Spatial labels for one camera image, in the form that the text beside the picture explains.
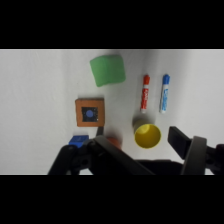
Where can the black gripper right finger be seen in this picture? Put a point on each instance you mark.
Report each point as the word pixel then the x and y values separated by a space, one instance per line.
pixel 193 156

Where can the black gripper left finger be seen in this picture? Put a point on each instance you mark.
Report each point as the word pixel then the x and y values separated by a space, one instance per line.
pixel 110 156

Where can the blue cube block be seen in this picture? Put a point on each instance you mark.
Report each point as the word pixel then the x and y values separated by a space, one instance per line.
pixel 78 140

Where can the wooden square block blue dot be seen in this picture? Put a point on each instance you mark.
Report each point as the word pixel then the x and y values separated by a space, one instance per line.
pixel 81 116

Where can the green foam block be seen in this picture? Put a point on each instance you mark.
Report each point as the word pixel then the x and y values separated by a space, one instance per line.
pixel 108 70

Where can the orange plastic cup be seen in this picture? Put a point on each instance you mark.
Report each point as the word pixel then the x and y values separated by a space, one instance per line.
pixel 115 141

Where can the yellow plastic cup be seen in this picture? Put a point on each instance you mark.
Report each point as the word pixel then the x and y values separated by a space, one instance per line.
pixel 147 137

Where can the blue whiteboard marker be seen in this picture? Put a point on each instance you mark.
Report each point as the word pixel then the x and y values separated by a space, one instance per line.
pixel 164 95

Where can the red whiteboard marker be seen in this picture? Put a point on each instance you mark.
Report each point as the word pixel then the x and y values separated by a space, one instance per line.
pixel 145 95

